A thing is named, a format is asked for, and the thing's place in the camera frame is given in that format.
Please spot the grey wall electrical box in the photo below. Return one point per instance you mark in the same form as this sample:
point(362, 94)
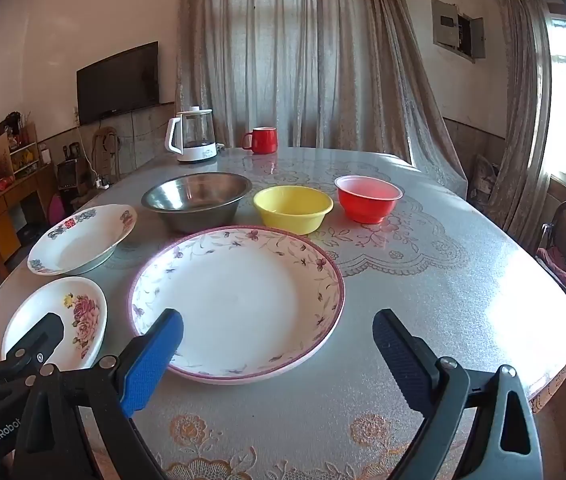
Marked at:
point(445, 25)

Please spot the red chair cushion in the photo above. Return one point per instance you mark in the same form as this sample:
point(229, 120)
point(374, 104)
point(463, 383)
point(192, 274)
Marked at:
point(563, 265)

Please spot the large purple-rimmed floral plate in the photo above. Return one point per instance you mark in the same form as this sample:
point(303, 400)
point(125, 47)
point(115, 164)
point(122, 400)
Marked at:
point(243, 290)

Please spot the beige sheer curtain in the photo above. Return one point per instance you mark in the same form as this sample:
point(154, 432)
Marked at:
point(313, 60)

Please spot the pink bag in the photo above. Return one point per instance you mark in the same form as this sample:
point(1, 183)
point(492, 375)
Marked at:
point(56, 206)

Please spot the black flat television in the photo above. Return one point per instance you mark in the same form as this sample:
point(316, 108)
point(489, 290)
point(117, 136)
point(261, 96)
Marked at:
point(118, 82)

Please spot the stainless steel bowl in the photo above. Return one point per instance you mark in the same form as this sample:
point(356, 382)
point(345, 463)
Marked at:
point(198, 215)

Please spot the white plate with pink roses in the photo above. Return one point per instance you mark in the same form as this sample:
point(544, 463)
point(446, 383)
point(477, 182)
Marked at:
point(38, 305)

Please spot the yellow plastic bowl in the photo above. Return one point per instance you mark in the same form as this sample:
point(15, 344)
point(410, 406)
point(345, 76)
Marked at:
point(293, 220)

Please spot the red mug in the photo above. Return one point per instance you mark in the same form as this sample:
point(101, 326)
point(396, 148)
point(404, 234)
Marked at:
point(263, 142)

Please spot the wooden desktop shelf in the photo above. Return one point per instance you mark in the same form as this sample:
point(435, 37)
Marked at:
point(20, 152)

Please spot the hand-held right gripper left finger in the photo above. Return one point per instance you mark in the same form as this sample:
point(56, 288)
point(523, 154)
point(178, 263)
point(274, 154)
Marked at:
point(153, 355)

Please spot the deep plate with blue flowers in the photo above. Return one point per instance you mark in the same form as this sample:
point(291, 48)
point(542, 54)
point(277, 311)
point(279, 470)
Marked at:
point(78, 247)

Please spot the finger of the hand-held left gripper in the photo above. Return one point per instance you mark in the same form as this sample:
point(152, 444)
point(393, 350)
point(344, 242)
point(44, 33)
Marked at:
point(43, 335)

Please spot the white glass electric kettle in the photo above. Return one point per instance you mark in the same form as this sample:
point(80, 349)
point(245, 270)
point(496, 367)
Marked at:
point(195, 135)

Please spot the red plastic bowl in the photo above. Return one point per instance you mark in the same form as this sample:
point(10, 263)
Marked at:
point(363, 210)

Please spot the beige window curtain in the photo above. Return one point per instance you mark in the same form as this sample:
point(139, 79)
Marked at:
point(523, 110)

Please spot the white power strip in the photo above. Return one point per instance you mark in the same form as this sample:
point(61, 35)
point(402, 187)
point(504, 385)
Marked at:
point(103, 182)

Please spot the wooden folding chair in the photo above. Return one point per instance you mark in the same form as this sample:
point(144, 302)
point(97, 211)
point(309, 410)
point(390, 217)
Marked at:
point(107, 155)

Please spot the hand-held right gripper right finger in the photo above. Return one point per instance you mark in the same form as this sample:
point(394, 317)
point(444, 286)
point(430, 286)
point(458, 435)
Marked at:
point(403, 360)

